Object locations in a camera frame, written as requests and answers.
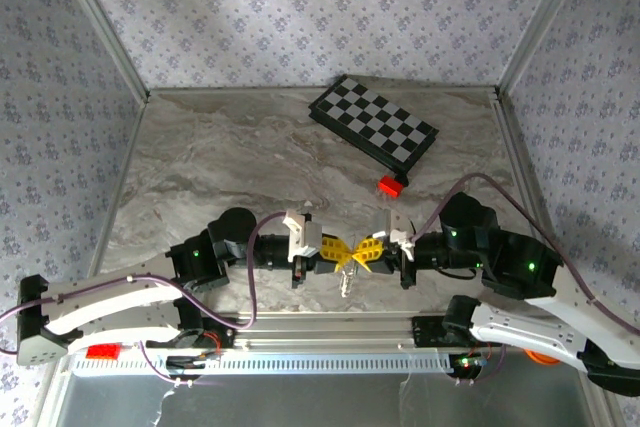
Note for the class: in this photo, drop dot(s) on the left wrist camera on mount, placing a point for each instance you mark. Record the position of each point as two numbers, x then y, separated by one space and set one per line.
302 237

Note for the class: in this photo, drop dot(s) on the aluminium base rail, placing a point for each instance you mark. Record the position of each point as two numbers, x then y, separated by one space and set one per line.
325 329

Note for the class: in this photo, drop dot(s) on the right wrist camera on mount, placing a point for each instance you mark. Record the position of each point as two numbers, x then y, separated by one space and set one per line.
382 224

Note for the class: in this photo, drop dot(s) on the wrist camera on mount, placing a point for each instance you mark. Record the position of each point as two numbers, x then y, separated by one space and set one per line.
382 224
302 237

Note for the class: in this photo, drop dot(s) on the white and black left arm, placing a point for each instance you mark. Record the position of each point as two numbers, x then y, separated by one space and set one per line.
100 297

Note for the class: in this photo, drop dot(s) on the black and white chessboard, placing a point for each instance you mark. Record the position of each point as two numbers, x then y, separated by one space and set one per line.
375 122

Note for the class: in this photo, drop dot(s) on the aluminium corner post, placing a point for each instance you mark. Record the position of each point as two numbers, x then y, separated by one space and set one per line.
100 22
535 22

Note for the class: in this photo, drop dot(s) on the silver keyring with keys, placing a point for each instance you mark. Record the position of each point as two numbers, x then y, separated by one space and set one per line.
346 284

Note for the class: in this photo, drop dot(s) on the red toy brick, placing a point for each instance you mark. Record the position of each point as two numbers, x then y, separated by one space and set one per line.
391 186

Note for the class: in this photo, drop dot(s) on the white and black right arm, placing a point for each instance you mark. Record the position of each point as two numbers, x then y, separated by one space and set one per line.
520 329

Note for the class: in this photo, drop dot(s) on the orange tape roll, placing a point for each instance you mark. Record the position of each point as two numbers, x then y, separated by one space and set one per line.
542 358

